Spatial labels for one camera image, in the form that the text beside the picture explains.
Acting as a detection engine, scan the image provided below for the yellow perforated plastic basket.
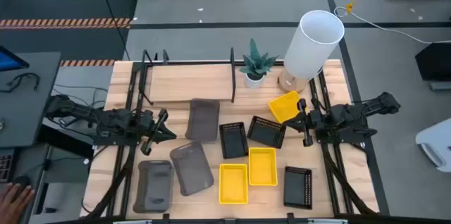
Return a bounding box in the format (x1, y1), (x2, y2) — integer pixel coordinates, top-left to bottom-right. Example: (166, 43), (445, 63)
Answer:
(248, 147), (278, 187)
(218, 163), (249, 205)
(268, 90), (303, 124)

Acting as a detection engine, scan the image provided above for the black box on floor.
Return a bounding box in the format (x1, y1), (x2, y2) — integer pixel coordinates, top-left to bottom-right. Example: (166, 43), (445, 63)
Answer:
(414, 42), (451, 82)

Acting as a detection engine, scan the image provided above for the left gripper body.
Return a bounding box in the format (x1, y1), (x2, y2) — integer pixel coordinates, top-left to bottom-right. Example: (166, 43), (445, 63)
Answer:
(139, 108), (168, 156)

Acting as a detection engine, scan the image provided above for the translucent grey plastic basket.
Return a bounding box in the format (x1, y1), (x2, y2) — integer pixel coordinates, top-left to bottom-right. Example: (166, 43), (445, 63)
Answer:
(132, 159), (175, 214)
(185, 98), (221, 143)
(169, 141), (215, 197)

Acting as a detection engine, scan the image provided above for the white floor cable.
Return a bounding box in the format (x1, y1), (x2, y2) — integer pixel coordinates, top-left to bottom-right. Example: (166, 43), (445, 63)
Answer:
(333, 5), (451, 45)

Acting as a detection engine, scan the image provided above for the person's hand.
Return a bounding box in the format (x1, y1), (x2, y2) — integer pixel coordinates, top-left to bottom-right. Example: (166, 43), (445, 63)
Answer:
(0, 182), (36, 224)

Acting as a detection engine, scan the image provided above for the black aluminium frame rail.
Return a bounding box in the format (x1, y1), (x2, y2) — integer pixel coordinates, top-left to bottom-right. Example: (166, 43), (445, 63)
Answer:
(309, 72), (380, 216)
(105, 60), (149, 218)
(45, 212), (451, 224)
(144, 60), (286, 67)

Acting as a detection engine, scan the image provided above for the grey side desk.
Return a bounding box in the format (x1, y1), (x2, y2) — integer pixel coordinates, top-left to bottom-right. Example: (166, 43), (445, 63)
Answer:
(0, 51), (61, 148)

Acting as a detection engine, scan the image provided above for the computer monitor with blue screen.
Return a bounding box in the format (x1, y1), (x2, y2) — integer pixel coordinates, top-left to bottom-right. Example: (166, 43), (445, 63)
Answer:
(0, 45), (30, 73)

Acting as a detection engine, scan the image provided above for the white shade lamp wooden base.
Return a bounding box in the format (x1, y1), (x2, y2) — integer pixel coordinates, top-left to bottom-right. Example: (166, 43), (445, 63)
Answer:
(277, 9), (345, 94)

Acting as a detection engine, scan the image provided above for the black mat with hazard stripes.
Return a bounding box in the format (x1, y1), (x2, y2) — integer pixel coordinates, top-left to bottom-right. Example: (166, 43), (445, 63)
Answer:
(0, 0), (140, 67)

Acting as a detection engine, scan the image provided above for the green plant in white pot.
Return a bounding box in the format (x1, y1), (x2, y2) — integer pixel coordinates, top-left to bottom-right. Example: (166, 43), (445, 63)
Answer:
(239, 38), (280, 89)

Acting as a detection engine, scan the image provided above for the wooden shelf with black frame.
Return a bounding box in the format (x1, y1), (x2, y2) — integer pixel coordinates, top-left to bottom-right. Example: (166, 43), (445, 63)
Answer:
(140, 46), (237, 106)

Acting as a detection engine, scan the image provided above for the black cable on desk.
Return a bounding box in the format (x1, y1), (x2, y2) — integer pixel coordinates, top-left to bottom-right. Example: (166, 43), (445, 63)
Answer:
(0, 72), (41, 94)

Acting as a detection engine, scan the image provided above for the black perforated plastic basket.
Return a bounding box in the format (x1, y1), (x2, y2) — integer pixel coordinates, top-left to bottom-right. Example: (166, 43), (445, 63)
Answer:
(218, 121), (249, 160)
(246, 115), (288, 149)
(283, 166), (314, 211)

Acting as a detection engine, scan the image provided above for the white plastic object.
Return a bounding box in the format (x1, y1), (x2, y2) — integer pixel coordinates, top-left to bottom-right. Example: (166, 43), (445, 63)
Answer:
(414, 117), (451, 174)

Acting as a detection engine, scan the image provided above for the black computer mouse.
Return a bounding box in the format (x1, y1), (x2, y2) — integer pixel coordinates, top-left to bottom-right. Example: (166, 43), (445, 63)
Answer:
(13, 175), (32, 192)

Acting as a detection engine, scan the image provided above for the long thin black floor cable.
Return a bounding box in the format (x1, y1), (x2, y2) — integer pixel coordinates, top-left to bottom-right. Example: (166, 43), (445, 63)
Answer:
(94, 0), (131, 61)

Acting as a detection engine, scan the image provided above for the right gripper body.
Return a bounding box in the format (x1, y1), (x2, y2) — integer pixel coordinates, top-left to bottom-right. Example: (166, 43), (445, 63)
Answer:
(297, 98), (320, 148)

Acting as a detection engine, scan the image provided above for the black keyboard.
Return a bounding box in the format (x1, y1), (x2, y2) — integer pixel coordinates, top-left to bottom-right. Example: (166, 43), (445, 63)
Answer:
(0, 153), (15, 183)

